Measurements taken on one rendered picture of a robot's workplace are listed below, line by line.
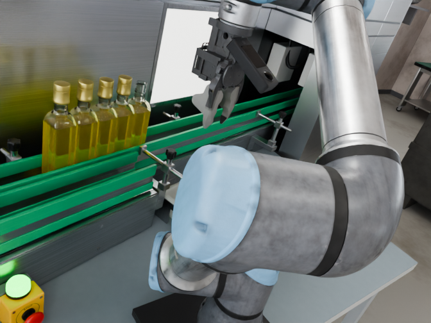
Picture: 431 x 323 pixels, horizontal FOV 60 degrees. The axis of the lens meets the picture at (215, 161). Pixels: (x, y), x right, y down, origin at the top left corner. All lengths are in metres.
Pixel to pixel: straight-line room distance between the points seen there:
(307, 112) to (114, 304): 1.14
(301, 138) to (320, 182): 1.36
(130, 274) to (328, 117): 0.68
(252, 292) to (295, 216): 0.45
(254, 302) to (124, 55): 0.74
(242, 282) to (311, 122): 1.06
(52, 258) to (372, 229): 0.71
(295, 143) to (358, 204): 1.38
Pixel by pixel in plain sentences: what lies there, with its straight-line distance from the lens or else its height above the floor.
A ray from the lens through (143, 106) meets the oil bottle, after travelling 1.04.
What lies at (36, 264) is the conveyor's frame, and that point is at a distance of 0.91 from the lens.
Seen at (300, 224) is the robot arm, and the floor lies 1.31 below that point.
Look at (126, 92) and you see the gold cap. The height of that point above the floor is 1.13.
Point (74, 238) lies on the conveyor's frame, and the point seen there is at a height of 0.86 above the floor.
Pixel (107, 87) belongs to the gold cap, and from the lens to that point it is 0.94.
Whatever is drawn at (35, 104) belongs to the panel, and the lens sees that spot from 1.03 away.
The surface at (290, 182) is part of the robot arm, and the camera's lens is 0.35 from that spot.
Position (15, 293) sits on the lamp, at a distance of 0.85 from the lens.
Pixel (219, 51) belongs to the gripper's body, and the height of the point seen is 1.32.
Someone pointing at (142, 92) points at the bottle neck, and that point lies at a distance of 1.03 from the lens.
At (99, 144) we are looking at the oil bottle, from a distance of 0.99.
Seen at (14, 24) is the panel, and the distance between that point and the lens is 0.94.
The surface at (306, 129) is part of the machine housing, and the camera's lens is 1.70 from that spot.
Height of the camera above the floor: 1.50
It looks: 29 degrees down
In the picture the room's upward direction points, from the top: 17 degrees clockwise
